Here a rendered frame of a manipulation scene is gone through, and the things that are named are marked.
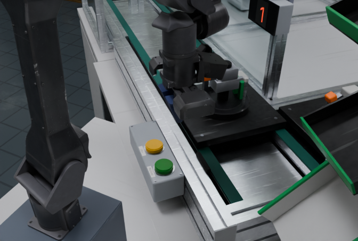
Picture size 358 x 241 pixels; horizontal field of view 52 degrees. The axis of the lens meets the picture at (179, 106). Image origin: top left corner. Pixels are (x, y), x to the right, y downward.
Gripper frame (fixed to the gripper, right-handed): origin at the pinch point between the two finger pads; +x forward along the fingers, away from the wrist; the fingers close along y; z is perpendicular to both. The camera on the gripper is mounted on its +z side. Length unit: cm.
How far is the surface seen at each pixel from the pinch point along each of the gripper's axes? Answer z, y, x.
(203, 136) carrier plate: 8.9, 7.6, 15.3
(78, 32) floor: 6, 315, 111
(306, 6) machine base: 108, 100, 26
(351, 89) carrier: 53, 10, 13
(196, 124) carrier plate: 9.1, 12.5, 15.2
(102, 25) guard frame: -1, 82, 15
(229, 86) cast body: 19.3, 15.7, 8.4
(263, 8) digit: 27.8, 18.5, -9.6
